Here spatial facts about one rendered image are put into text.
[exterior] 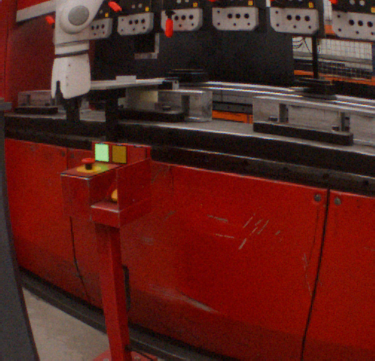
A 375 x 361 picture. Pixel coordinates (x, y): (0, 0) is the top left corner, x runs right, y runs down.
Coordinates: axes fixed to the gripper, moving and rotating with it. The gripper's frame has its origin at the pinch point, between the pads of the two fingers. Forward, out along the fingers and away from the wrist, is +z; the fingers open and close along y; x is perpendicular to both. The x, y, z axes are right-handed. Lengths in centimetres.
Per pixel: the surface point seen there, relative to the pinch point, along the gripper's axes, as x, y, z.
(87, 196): -5.1, -9.4, 22.6
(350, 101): 53, -71, 3
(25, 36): -100, -77, -25
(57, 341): -44, -19, 97
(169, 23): -2, -50, -21
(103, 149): -10.4, -25.3, 14.8
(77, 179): -8.3, -9.8, 18.7
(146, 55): -16, -59, -10
